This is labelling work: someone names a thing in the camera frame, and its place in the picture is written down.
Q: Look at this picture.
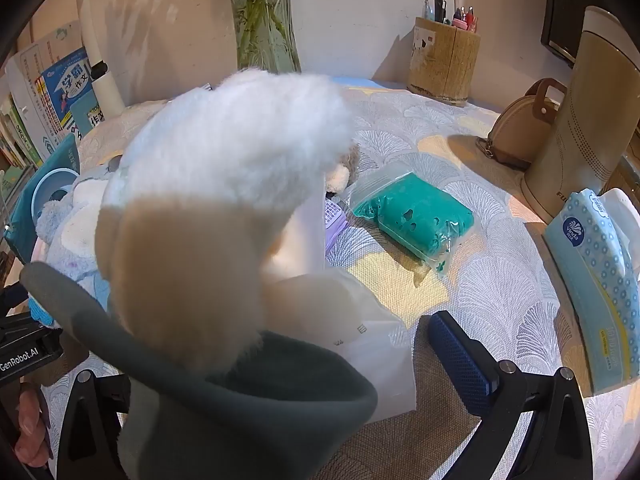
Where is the brown round purse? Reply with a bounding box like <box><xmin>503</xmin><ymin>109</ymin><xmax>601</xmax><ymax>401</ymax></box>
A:
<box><xmin>477</xmin><ymin>78</ymin><xmax>568</xmax><ymax>170</ymax></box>

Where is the blue grey plush toy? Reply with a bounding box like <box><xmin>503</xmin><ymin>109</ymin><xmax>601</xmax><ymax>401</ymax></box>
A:
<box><xmin>32</xmin><ymin>175</ymin><xmax>113</xmax><ymax>311</ymax></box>

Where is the blue tissue pack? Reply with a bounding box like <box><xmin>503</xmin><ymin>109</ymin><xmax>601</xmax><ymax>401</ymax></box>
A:
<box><xmin>542</xmin><ymin>187</ymin><xmax>640</xmax><ymax>395</ymax></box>

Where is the beige thermos bottle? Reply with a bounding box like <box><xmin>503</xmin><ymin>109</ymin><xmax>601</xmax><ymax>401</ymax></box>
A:
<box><xmin>520</xmin><ymin>6</ymin><xmax>640</xmax><ymax>225</ymax></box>

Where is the bunch of pens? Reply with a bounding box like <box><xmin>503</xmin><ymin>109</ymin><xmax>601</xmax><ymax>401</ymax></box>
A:
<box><xmin>422</xmin><ymin>0</ymin><xmax>479</xmax><ymax>33</ymax></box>

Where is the person's left hand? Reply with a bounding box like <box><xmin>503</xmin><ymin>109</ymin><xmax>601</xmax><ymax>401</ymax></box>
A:
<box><xmin>14</xmin><ymin>384</ymin><xmax>55</xmax><ymax>470</ymax></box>

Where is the white plastic bag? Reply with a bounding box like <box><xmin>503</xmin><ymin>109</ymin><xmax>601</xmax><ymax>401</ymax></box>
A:
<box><xmin>270</xmin><ymin>180</ymin><xmax>417</xmax><ymax>422</ymax></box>

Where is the purple packet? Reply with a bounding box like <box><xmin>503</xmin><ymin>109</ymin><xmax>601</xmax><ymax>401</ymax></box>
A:
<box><xmin>324</xmin><ymin>199</ymin><xmax>348</xmax><ymax>256</ymax></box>

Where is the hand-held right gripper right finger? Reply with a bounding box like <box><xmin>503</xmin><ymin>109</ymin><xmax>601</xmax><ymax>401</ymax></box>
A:
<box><xmin>427</xmin><ymin>310</ymin><xmax>593</xmax><ymax>480</ymax></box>

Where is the small brown plush toy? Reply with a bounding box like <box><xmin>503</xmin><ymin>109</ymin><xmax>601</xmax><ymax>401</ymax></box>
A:
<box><xmin>322</xmin><ymin>142</ymin><xmax>361</xmax><ymax>196</ymax></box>

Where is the fan pattern tablecloth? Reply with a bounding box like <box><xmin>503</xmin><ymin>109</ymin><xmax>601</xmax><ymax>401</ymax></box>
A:
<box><xmin>30</xmin><ymin>77</ymin><xmax>640</xmax><ymax>480</ymax></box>

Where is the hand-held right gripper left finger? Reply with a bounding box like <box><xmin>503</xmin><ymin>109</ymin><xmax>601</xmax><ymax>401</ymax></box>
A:
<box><xmin>55</xmin><ymin>370</ymin><xmax>132</xmax><ymax>480</ymax></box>

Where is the row of upright books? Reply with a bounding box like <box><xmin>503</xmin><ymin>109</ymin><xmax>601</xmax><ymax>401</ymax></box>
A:
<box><xmin>0</xmin><ymin>20</ymin><xmax>108</xmax><ymax>171</ymax></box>

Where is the bamboo pen holder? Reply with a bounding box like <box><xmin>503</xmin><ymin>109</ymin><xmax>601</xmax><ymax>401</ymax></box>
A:
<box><xmin>406</xmin><ymin>16</ymin><xmax>482</xmax><ymax>107</ymax></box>

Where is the white desk lamp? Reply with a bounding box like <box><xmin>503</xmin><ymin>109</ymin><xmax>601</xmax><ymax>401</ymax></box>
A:
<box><xmin>75</xmin><ymin>0</ymin><xmax>126</xmax><ymax>116</ymax></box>

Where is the white tan plush toy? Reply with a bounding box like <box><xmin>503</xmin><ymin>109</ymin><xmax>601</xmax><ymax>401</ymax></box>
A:
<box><xmin>21</xmin><ymin>69</ymin><xmax>379</xmax><ymax>480</ymax></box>

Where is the black monitor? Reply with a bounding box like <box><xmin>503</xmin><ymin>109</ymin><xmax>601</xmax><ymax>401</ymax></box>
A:
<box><xmin>540</xmin><ymin>0</ymin><xmax>640</xmax><ymax>68</ymax></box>

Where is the clear glass vase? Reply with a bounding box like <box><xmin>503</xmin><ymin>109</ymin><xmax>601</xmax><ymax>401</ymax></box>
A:
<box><xmin>229</xmin><ymin>0</ymin><xmax>302</xmax><ymax>73</ymax></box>

